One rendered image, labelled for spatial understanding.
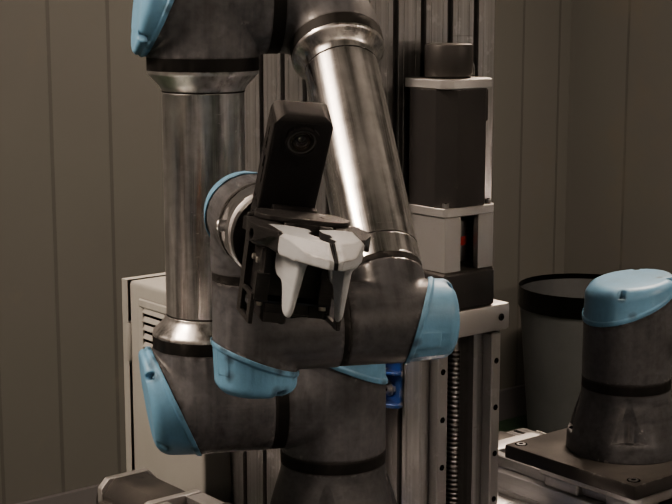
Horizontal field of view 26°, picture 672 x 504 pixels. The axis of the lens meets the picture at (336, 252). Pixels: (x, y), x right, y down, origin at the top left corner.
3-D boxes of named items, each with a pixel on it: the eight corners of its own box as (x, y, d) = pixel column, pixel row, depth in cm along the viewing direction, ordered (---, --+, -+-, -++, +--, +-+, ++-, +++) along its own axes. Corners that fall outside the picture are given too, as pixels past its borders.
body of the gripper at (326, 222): (346, 333, 108) (311, 300, 119) (361, 219, 107) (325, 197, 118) (245, 325, 106) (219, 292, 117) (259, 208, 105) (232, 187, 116)
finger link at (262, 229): (321, 261, 102) (296, 241, 110) (325, 236, 102) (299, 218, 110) (256, 255, 101) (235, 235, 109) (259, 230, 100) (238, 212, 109)
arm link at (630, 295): (562, 369, 194) (565, 269, 192) (645, 359, 200) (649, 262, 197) (614, 391, 183) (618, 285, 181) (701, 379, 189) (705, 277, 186)
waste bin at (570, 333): (669, 444, 538) (676, 285, 528) (592, 473, 506) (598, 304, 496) (567, 418, 572) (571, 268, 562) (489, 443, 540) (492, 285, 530)
